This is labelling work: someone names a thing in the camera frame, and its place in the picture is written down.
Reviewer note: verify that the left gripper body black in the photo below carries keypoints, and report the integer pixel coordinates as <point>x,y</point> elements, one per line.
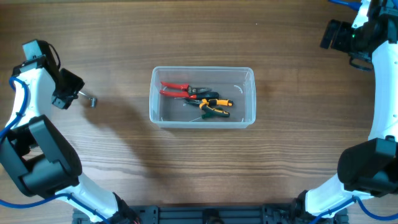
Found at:
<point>67,89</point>

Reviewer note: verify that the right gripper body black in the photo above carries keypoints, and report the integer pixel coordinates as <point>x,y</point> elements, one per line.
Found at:
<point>346,38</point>

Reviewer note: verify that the silver socket wrench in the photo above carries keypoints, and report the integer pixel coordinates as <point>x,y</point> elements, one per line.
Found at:
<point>90,97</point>

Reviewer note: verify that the red handled pruning shears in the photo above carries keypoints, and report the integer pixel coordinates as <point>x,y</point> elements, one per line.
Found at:
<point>172,89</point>

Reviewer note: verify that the orange black pliers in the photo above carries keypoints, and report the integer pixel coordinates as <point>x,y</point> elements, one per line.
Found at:
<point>212,106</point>

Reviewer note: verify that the green handled screwdriver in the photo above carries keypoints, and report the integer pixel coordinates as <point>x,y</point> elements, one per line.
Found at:
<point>203,117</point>

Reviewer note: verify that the black red screwdriver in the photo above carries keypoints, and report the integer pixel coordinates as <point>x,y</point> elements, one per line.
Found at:
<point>199,96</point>

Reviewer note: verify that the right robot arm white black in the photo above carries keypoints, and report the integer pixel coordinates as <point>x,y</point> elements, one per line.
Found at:
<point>367,170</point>

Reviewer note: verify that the clear plastic container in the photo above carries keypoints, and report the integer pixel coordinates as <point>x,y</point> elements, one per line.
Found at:
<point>233,83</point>

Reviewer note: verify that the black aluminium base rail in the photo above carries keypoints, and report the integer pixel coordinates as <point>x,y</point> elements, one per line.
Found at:
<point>267,213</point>

